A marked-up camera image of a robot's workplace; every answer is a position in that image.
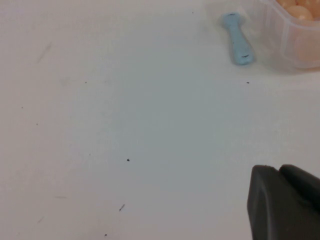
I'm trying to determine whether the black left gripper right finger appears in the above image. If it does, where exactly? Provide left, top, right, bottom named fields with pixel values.
left=278, top=163, right=320, bottom=215

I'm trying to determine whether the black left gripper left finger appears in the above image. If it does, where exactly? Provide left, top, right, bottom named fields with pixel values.
left=247, top=164, right=320, bottom=240

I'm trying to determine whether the clear plastic egg box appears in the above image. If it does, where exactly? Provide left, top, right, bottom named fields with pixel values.
left=257, top=0, right=320, bottom=70

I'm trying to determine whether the light blue spoon handle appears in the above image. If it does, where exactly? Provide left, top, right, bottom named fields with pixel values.
left=221, top=12, right=256, bottom=66

